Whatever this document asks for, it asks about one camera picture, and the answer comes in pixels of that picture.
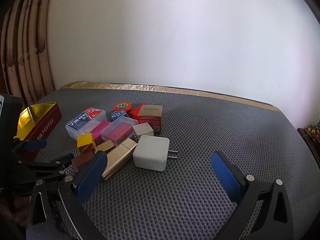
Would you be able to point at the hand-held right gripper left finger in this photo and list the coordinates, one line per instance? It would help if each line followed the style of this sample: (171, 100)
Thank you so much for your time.
(90, 173)

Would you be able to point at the yellow and red small box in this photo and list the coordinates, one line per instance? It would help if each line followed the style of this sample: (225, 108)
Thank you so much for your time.
(85, 141)

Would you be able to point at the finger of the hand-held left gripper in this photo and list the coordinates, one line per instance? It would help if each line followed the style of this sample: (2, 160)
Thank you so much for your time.
(45, 166)
(37, 144)

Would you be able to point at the white patterned cube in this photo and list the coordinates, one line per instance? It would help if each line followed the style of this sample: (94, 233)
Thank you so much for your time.
(143, 130)

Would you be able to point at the dark patterned furniture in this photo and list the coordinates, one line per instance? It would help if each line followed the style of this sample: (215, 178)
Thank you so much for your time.
(310, 132)

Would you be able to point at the brown cardboard box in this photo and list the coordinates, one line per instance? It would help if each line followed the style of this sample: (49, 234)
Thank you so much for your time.
(150, 116)

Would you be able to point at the magenta box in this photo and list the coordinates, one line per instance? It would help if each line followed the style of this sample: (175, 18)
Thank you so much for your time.
(100, 130)

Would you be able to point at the red tin box gold inside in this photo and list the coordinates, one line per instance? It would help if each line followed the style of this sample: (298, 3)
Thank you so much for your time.
(45, 127)

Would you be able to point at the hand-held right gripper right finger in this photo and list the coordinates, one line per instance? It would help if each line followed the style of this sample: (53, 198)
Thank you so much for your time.
(225, 172)

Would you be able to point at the dark red block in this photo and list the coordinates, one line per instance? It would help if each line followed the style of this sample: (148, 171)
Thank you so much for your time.
(82, 160)

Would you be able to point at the small clear plastic box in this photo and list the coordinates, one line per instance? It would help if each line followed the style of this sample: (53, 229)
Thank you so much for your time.
(118, 131)

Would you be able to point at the gold cloth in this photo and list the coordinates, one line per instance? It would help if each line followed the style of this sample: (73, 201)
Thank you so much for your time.
(175, 90)

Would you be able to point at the gold ribbed case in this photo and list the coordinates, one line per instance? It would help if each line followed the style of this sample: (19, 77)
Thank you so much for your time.
(118, 155)

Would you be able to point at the grey mesh mat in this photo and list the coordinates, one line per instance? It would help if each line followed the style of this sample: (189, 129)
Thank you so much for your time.
(200, 130)

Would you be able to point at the beige leaf print curtain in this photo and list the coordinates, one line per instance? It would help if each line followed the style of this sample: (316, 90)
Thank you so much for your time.
(32, 55)

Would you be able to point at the white small box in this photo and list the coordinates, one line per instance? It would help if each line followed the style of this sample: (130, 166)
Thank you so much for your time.
(150, 152)

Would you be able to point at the blue patterned small box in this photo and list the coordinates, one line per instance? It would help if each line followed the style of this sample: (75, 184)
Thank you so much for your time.
(118, 116)

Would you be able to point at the small gold block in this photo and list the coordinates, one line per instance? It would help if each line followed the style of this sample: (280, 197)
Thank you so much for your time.
(105, 146)

